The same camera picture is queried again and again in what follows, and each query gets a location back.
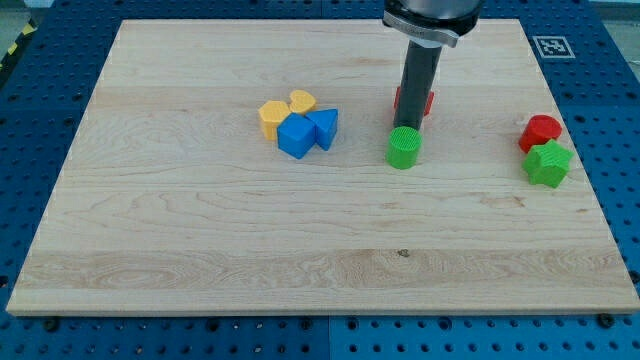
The yellow hexagon block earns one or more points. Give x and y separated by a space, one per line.
271 114

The blue cube block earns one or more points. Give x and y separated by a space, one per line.
296 135

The wooden board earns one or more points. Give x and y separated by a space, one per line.
171 202

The white fiducial marker tag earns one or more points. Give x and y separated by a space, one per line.
553 47

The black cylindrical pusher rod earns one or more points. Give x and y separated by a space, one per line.
418 75

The red cylinder block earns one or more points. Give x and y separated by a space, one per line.
539 130

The yellow heart block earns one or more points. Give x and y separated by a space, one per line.
301 102

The blue triangle block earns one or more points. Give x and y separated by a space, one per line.
326 124

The green cylinder block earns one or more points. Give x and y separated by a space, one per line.
404 144

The green star block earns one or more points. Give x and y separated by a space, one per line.
547 164

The red star block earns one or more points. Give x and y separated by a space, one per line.
428 105

